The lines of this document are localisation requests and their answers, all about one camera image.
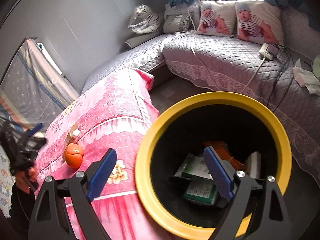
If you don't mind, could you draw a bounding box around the white green tissue pack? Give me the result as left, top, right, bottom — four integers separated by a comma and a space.
183, 181, 218, 205
174, 154, 213, 180

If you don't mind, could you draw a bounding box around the orange snack wrapper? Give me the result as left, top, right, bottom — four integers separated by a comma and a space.
204, 141, 246, 171

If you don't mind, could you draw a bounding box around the white green medicine box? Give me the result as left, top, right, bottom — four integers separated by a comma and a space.
247, 152, 261, 179

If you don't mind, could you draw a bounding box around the yellow rim trash bin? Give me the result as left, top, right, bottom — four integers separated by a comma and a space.
135, 92, 292, 239

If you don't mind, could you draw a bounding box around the left hand orange glove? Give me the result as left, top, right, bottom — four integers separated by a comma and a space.
15, 166, 38, 194

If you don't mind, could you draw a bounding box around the orange ball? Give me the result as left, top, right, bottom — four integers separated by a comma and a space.
64, 143, 84, 169

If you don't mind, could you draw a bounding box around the small torn paper box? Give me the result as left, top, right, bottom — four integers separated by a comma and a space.
65, 122, 81, 146

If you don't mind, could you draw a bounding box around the grey patterned hanging cloth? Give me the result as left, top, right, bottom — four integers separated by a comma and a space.
1, 39, 80, 133

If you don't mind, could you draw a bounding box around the pink floral table cloth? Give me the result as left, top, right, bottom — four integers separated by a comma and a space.
36, 69, 172, 239

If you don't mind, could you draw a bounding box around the grey quilted sofa cover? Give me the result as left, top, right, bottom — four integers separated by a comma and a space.
81, 0, 320, 185

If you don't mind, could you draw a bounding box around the crumpled white tissue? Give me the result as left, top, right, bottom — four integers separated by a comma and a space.
292, 58, 320, 96

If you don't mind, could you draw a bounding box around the grey bolster cushion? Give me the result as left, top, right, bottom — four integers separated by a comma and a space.
125, 29, 163, 49

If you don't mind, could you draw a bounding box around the white power strip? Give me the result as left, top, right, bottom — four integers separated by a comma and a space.
259, 43, 279, 61

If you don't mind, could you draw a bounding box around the right baby print pillow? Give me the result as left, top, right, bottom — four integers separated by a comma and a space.
235, 0, 284, 45

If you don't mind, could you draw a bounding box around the baby print pillow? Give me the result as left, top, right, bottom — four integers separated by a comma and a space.
235, 0, 284, 45
196, 1, 236, 37

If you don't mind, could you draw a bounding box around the grey round cushion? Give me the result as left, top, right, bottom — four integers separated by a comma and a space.
163, 14, 191, 34

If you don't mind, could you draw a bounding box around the left baby print pillow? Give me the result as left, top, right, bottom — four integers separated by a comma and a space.
196, 1, 236, 37

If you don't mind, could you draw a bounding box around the white power cable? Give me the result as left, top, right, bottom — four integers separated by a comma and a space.
240, 56, 267, 94

